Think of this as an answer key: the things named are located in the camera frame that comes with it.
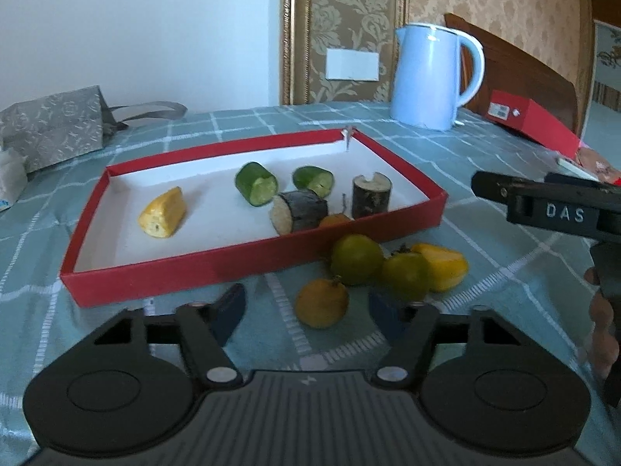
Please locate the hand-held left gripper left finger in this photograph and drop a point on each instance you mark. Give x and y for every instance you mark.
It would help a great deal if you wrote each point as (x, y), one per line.
(228, 313)

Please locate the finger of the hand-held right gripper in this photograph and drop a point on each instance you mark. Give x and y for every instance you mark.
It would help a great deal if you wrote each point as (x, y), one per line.
(582, 179)
(543, 208)

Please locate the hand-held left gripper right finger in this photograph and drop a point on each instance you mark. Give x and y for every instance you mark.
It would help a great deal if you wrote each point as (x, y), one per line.
(385, 313)

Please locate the small orange fruit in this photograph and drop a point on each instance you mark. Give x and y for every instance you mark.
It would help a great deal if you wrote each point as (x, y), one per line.
(334, 221)
(322, 303)

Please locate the red cardboard box tray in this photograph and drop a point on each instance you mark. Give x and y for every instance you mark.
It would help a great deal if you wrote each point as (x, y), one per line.
(203, 204)

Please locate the green cucumber end piece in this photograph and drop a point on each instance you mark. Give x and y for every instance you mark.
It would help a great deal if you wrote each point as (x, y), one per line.
(310, 179)

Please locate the person's right hand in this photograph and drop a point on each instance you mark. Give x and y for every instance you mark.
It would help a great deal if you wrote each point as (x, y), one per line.
(599, 330)

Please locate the white flat packet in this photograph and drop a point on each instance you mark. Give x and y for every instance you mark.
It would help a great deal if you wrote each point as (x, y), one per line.
(570, 162)

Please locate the green persimmon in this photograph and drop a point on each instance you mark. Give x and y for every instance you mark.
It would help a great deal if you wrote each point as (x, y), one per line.
(405, 276)

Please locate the green tangerine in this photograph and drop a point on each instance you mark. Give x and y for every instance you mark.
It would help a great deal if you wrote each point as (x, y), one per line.
(356, 259)

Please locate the red cardboard box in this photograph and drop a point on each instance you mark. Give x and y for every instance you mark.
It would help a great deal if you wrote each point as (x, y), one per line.
(543, 126)

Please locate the dark sugarcane piece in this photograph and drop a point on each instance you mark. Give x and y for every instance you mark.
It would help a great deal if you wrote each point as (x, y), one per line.
(303, 208)
(371, 196)

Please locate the wooden chair back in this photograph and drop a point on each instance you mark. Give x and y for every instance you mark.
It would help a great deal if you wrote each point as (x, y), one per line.
(524, 73)

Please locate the green cucumber cylinder piece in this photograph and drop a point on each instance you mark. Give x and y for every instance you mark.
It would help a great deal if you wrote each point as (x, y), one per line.
(252, 182)

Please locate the light blue electric kettle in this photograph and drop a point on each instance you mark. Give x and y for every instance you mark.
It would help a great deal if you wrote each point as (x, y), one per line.
(422, 82)

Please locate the white tissue pack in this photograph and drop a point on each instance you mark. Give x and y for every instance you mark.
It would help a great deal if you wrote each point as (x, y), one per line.
(10, 179)

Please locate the grey patterned gift bag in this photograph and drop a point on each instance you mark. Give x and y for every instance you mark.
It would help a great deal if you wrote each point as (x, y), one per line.
(53, 126)

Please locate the white wall switch panel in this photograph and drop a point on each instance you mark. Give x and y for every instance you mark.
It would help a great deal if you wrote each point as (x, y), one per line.
(352, 64)

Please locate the gold wall moulding frame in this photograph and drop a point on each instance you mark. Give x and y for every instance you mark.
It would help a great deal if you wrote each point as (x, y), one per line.
(296, 34)

